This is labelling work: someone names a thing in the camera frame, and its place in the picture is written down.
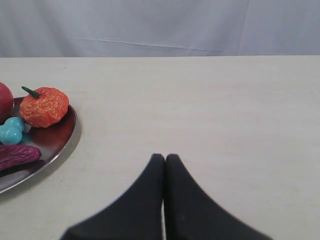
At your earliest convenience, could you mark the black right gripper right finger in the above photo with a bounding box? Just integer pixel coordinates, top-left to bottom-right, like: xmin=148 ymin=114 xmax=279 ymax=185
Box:
xmin=164 ymin=154 xmax=270 ymax=240

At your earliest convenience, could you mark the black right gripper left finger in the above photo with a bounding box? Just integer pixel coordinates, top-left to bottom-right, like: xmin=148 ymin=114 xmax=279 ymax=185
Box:
xmin=61 ymin=153 xmax=165 ymax=240

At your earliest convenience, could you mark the teal toy bone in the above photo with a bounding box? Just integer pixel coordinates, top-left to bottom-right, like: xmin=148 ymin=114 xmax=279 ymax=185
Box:
xmin=0 ymin=116 xmax=25 ymax=145

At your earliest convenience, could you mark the round metal plate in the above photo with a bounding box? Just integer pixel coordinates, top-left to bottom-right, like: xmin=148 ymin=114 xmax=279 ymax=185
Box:
xmin=0 ymin=105 xmax=82 ymax=194

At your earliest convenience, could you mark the purple toy eggplant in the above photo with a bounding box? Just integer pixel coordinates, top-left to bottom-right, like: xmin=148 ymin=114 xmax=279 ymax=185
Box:
xmin=0 ymin=144 xmax=42 ymax=171

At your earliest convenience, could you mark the orange toy pumpkin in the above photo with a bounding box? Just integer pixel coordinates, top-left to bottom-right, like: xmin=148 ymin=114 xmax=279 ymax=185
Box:
xmin=19 ymin=86 xmax=70 ymax=128

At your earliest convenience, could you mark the red apple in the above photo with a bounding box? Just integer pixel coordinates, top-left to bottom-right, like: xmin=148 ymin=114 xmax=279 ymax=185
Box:
xmin=0 ymin=82 xmax=14 ymax=125

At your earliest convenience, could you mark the white backdrop cloth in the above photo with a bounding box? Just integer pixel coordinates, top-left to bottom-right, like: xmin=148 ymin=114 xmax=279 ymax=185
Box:
xmin=0 ymin=0 xmax=320 ymax=58

